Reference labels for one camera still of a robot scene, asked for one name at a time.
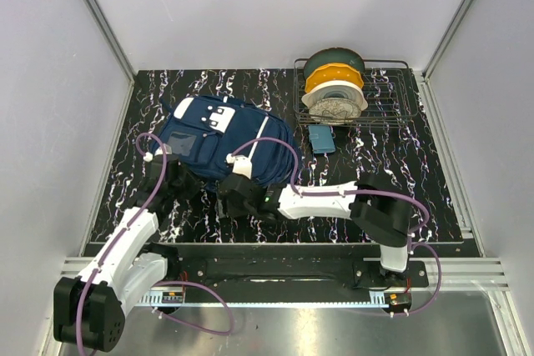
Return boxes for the navy blue student backpack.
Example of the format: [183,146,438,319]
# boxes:
[158,95,300,191]

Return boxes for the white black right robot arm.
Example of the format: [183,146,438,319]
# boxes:
[218,173,411,287]

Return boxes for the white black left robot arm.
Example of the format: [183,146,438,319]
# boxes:
[53,154,201,352]

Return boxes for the speckled grey plate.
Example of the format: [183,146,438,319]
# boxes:
[310,98,362,125]

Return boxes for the white plate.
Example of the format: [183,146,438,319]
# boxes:
[301,80,368,110]

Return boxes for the yellow plate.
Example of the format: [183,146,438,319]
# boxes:
[305,63,364,93]

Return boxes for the dark green plate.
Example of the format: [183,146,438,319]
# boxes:
[303,47,365,78]

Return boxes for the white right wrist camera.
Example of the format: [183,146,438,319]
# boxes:
[226,153,252,179]

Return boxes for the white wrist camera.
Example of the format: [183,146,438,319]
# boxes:
[143,143,172,163]
[226,153,252,179]

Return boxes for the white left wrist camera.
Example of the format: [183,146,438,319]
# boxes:
[143,143,172,163]

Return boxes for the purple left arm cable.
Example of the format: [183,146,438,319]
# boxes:
[74,133,237,356]

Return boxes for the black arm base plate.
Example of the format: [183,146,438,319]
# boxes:
[178,258,430,289]

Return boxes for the black wire dish rack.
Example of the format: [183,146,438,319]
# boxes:
[293,58,418,129]

